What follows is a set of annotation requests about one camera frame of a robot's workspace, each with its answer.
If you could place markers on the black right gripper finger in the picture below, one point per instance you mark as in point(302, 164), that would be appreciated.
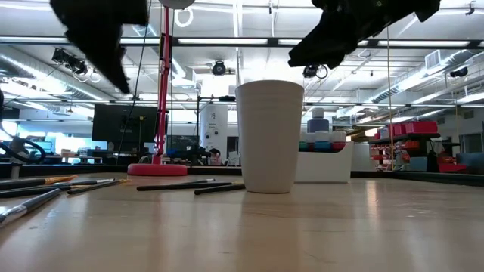
point(314, 47)
point(325, 60)

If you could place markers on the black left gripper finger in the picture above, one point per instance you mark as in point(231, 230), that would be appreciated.
point(104, 62)
point(120, 64)

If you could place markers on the large periwinkle blue paint bottle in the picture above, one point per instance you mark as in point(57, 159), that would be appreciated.
point(317, 126)

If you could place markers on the small cyan paint bottle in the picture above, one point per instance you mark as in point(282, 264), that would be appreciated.
point(322, 146)

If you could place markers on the small dark red paint bottle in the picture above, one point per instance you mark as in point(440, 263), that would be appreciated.
point(310, 147)

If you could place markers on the small green paint bottle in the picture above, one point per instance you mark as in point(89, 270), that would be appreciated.
point(302, 146)

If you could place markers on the white plastic cup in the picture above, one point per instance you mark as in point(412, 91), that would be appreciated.
point(269, 136)

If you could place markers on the black silver-ferrule paintbrush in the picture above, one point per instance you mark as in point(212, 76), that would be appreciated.
point(174, 186)
point(202, 181)
point(87, 182)
point(94, 187)

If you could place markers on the thick silver-ferrule paintbrush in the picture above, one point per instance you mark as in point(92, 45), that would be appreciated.
point(34, 203)

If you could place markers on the large black monitor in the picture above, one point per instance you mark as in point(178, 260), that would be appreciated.
point(121, 122)

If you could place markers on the small dark monitor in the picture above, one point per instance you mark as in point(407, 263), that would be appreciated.
point(181, 143)

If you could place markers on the white cabinet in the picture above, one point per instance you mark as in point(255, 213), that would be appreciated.
point(362, 156)

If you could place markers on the white plastic caddy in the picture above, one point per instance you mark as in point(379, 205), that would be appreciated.
point(325, 166)

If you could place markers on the red desk lamp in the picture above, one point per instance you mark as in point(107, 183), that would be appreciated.
point(157, 170)

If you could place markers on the white cylindrical tank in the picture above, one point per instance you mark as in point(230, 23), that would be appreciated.
point(213, 128)

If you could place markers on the red bin shelf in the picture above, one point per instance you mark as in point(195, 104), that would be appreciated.
point(419, 127)

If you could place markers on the black ceiling camera mount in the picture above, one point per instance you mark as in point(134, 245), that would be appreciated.
point(70, 60)

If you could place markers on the overhead frame bar with lights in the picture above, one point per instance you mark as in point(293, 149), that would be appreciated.
point(273, 41)

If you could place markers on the silver ceiling duct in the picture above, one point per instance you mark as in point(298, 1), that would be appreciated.
point(41, 81)
point(427, 72)

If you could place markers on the round black ceiling camera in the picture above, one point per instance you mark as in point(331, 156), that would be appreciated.
point(218, 68)

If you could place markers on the black metal rack frame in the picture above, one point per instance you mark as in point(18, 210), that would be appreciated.
point(227, 99)

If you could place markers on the small black ceiling camera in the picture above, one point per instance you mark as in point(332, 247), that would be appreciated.
point(458, 72)

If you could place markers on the short white post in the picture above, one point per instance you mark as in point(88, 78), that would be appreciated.
point(14, 172)

